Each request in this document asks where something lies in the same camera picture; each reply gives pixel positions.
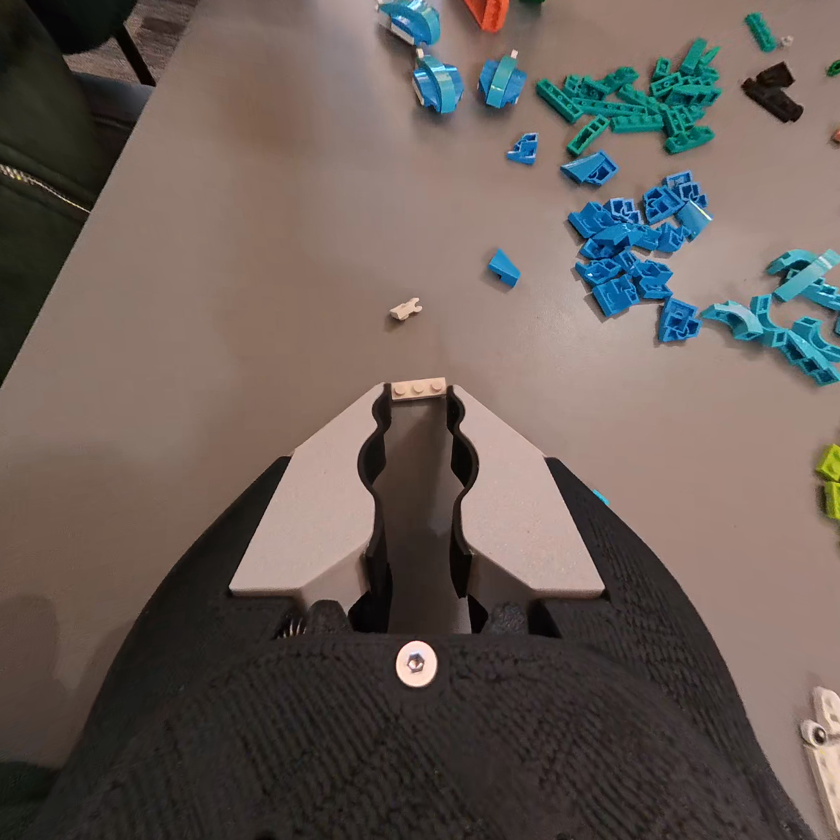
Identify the pile of turquoise lego arches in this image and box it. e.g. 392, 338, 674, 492
701, 248, 840, 387

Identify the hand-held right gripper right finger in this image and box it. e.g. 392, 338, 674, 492
446, 385, 606, 634

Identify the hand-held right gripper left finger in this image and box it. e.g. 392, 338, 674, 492
228, 382, 395, 632

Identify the orange lego brick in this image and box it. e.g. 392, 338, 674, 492
463, 0, 510, 32

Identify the blue lego wedge brick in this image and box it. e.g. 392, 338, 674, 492
559, 151, 620, 187

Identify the pile of white lego pieces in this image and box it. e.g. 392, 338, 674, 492
798, 686, 840, 811

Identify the blue curved lego assembly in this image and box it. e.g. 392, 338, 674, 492
477, 50, 528, 110
412, 47, 466, 115
376, 0, 442, 47

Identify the person's dark green jacket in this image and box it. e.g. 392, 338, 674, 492
0, 0, 155, 388

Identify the pile of blue lego bricks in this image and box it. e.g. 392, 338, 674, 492
567, 171, 713, 345

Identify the black chair leg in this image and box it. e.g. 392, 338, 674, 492
113, 20, 158, 88

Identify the pile of lime green bricks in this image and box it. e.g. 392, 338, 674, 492
815, 444, 840, 521

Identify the single teal lego plate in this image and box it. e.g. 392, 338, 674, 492
743, 12, 778, 53

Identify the pile of teal lego plates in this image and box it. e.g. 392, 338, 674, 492
535, 38, 723, 156

